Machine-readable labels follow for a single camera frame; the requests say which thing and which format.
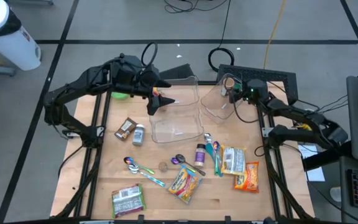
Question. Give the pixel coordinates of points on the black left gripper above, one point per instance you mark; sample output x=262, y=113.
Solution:
x=129, y=74

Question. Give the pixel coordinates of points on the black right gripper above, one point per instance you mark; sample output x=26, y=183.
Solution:
x=244, y=91

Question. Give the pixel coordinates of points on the brown food packet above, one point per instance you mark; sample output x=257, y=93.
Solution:
x=125, y=129

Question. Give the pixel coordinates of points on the yellow Maruchan ramen pack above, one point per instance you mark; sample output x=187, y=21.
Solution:
x=233, y=160

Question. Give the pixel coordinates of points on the cork-stoppered saffron glass jar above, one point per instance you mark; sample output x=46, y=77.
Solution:
x=163, y=166

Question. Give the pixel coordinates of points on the blue-edged Maruchan ramen pack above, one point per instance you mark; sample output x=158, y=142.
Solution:
x=183, y=185

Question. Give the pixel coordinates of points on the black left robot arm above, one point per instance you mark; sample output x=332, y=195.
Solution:
x=73, y=90

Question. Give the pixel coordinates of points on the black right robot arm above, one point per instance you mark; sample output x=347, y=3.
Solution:
x=291, y=109

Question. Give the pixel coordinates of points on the clear plastic bin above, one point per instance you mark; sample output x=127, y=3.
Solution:
x=182, y=90
x=179, y=127
x=216, y=105

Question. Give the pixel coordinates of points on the dark grey flat panel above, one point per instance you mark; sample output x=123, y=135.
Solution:
x=179, y=72

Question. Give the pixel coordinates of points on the black mesh equipment box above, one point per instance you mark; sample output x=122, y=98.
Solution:
x=275, y=76

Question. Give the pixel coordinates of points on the green bowl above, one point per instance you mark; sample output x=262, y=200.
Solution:
x=120, y=96

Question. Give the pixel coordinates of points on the grey-lid barcode spice bottle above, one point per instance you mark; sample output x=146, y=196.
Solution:
x=138, y=135

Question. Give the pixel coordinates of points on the rainbow bowl spoon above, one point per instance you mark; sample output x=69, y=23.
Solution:
x=216, y=145

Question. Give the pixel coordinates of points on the dark grey metal spoon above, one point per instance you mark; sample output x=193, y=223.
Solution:
x=180, y=158

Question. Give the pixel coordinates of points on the pink black-cap spice bottle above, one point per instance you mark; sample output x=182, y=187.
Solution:
x=200, y=155

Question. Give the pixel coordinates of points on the orange ramen pack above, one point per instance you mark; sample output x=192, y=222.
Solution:
x=247, y=180

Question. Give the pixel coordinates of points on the white paper sheet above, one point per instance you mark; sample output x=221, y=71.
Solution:
x=317, y=174

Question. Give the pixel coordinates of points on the green-edged ramen pack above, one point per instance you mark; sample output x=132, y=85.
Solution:
x=127, y=200

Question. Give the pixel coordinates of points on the person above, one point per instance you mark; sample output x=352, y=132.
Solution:
x=269, y=221

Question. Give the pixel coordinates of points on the white computer mouse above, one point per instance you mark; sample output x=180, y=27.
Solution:
x=336, y=194

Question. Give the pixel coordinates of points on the white trash can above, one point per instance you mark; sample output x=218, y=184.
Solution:
x=11, y=46

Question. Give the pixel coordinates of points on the black aluminium table frame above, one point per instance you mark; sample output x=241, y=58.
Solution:
x=89, y=186

